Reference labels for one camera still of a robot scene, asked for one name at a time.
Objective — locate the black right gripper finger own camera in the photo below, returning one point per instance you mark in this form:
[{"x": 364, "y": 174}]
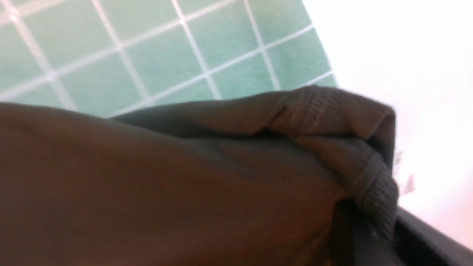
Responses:
[{"x": 356, "y": 242}]

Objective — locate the dark gray long-sleeve shirt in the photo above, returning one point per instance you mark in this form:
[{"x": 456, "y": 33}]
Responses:
[{"x": 246, "y": 182}]

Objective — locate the teal checkered tablecloth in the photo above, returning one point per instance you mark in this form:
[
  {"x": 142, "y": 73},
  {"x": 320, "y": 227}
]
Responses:
[{"x": 106, "y": 57}]

